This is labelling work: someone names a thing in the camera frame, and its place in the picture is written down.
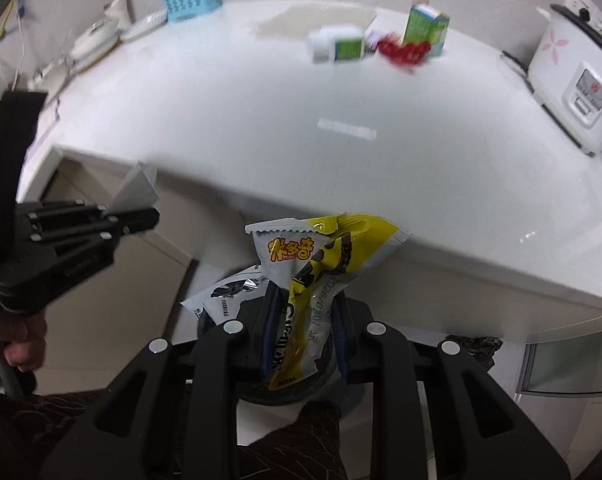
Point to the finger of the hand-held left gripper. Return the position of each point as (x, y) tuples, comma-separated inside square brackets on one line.
[(91, 240), (81, 212)]

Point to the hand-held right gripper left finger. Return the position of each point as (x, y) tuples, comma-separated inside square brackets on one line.
[(272, 330)]

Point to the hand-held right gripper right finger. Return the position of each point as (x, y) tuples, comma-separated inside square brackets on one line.
[(340, 340)]

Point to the white paper piece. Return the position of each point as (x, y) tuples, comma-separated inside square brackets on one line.
[(133, 190)]

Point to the black mesh trash bin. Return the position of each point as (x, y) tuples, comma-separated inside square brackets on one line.
[(281, 395)]

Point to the yellow white snack packet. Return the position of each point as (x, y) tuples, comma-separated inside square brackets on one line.
[(326, 255)]

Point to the purple sachet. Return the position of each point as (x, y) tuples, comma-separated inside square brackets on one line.
[(372, 39)]

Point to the person's left hand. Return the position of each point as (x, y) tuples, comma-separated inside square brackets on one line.
[(26, 340)]

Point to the white black snack packet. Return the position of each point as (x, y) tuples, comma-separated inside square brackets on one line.
[(226, 295)]

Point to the person's right leg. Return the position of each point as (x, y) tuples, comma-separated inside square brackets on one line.
[(291, 450)]

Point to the person's leg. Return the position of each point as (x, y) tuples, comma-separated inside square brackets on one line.
[(291, 450), (16, 430)]

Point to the black plastic bag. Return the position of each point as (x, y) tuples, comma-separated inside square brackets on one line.
[(476, 347)]

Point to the white angled holder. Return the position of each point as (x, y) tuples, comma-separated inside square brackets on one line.
[(120, 10)]

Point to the person's left leg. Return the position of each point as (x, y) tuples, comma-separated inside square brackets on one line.
[(16, 430)]

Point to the glass cabinet door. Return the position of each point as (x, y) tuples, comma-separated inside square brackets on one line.
[(571, 370)]

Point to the white green box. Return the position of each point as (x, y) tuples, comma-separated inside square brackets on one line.
[(348, 50)]

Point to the red wrapper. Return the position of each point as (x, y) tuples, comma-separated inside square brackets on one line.
[(401, 52)]

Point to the green drink carton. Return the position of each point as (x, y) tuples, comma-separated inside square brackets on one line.
[(423, 30)]

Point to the white flowered rice cooker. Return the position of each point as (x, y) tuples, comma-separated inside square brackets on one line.
[(571, 60)]

